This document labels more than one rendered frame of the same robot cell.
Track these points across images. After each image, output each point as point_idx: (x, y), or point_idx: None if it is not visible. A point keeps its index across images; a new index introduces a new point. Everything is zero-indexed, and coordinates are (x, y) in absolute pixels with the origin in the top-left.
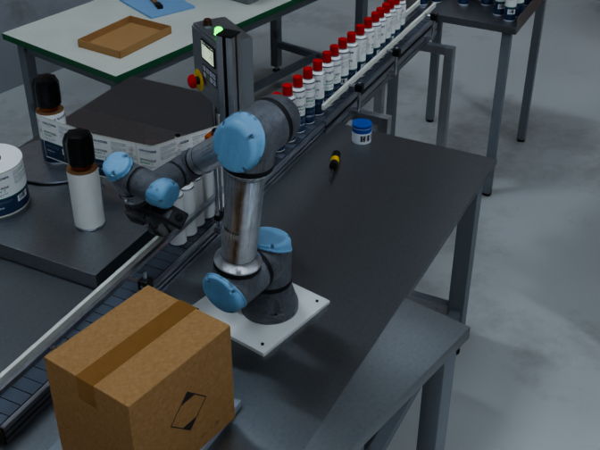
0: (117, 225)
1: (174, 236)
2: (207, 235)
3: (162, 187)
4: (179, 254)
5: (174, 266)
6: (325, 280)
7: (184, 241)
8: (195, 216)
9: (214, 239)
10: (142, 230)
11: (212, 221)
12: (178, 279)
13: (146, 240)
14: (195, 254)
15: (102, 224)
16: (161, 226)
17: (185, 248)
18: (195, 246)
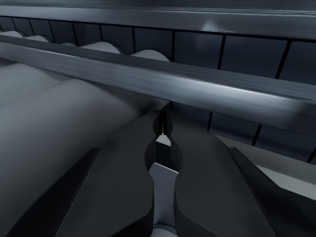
0: (161, 209)
1: (211, 72)
2: (90, 7)
3: None
4: (218, 39)
5: (313, 15)
6: None
7: (151, 52)
8: (35, 43)
9: (92, 5)
10: (155, 169)
11: (52, 29)
12: (296, 5)
13: (166, 147)
14: (164, 8)
15: (174, 234)
16: (207, 203)
17: (175, 36)
18: (147, 9)
